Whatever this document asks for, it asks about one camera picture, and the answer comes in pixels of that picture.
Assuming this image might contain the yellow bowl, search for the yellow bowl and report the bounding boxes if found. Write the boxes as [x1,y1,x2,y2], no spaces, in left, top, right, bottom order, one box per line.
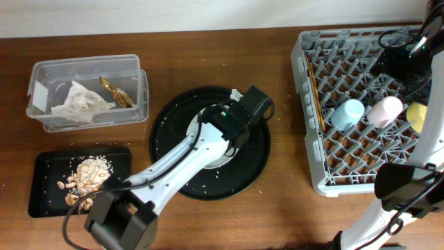
[407,102,427,133]

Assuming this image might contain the grey plate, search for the grey plate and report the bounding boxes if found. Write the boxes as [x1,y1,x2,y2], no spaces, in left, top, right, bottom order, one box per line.
[186,108,237,169]

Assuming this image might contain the pink cup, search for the pink cup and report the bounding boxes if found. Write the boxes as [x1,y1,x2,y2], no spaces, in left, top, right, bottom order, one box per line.
[366,96,403,128]

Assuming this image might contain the light blue cup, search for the light blue cup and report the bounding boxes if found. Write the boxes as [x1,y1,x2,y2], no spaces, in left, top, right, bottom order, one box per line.
[330,99,365,131]

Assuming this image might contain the food scraps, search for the food scraps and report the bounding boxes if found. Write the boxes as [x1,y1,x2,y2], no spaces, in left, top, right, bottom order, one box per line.
[56,156,114,206]

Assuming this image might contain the white paper napkin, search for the white paper napkin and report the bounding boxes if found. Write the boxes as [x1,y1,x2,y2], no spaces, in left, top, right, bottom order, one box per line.
[51,81,116,123]

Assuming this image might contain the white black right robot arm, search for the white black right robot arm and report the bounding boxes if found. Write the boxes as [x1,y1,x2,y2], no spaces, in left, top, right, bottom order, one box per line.
[324,1,443,249]

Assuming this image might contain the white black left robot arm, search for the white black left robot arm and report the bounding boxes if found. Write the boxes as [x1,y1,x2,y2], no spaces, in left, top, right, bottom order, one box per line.
[80,86,275,249]

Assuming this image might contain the clear plastic waste bin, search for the clear plastic waste bin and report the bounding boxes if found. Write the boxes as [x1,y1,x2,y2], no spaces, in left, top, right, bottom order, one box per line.
[26,54,149,133]

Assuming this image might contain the round black serving tray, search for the round black serving tray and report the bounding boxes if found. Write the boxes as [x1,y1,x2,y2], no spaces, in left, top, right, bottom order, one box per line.
[148,87,271,201]

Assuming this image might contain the gold candy wrapper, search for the gold candy wrapper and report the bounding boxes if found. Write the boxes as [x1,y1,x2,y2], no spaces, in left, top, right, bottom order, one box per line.
[99,76,136,108]

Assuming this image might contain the black rectangular tray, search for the black rectangular tray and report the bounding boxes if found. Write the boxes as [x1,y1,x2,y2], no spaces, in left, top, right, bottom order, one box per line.
[28,147,132,218]

